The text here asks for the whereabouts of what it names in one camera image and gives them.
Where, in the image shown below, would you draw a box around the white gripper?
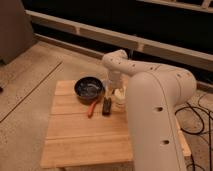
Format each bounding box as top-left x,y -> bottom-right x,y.
105,70 -> 124,98

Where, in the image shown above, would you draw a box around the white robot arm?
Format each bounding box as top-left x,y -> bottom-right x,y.
102,50 -> 197,171

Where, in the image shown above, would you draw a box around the white ceramic cup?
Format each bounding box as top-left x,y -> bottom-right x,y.
114,87 -> 126,108

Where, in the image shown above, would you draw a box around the black rectangular block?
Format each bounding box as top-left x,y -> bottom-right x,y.
102,98 -> 112,116

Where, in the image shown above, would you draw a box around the dark blue bowl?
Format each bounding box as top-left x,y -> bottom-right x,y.
74,77 -> 104,100

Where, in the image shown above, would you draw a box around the wooden table top board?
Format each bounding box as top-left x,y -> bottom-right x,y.
41,80 -> 191,171

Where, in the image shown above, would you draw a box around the grey cabinet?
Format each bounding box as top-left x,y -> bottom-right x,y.
0,0 -> 36,64

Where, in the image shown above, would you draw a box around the orange handled tool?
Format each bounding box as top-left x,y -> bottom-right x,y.
87,99 -> 100,118

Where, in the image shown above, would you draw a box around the white shelf rail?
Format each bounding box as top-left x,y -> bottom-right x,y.
26,10 -> 213,72

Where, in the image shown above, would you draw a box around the black floor cables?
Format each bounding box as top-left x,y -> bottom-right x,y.
174,93 -> 213,171

